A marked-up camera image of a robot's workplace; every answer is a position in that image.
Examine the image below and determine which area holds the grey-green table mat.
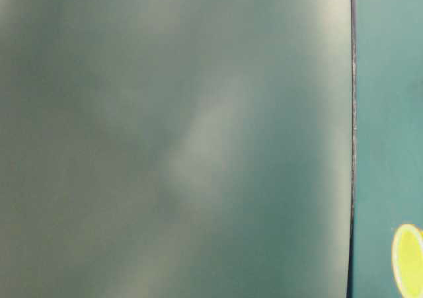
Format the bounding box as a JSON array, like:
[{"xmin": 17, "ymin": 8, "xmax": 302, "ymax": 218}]
[{"xmin": 1, "ymin": 0, "xmax": 352, "ymax": 297}]

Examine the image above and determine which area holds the yellow-green round sticker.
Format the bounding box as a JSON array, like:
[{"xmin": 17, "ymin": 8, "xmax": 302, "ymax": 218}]
[{"xmin": 391, "ymin": 224, "xmax": 422, "ymax": 298}]

